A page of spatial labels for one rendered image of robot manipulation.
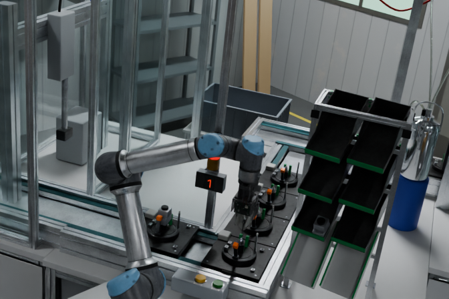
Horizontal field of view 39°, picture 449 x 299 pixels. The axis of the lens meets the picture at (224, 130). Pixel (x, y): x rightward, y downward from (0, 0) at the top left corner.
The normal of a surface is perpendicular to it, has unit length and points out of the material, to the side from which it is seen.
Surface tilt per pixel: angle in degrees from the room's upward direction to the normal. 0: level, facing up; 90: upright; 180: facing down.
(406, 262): 0
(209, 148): 67
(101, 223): 0
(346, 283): 45
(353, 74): 90
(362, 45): 90
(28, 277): 90
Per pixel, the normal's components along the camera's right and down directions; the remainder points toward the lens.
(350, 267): -0.27, -0.44
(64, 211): 0.11, -0.91
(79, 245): -0.33, 0.34
